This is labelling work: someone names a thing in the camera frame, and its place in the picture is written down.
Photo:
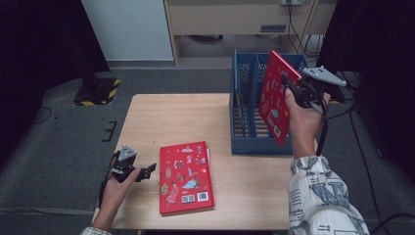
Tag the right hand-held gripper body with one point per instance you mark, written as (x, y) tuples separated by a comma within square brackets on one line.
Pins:
[(318, 76)]

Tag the blue perforated file rack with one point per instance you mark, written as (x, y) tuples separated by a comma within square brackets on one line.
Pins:
[(248, 143)]

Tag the person's left hand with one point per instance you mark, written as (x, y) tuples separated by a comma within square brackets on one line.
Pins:
[(114, 196)]

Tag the white power strip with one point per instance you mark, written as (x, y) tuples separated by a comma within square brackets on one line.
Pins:
[(292, 2)]

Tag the beige cabinet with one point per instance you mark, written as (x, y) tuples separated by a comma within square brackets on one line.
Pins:
[(221, 19)]

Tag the red illustrated book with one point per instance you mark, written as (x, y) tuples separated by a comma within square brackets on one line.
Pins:
[(274, 107), (186, 176)]

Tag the person's right hand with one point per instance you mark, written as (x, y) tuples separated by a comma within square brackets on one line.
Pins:
[(303, 127)]

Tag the white panel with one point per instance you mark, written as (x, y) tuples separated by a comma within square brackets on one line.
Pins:
[(130, 29)]

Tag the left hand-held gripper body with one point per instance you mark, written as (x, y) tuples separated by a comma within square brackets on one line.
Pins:
[(125, 155)]

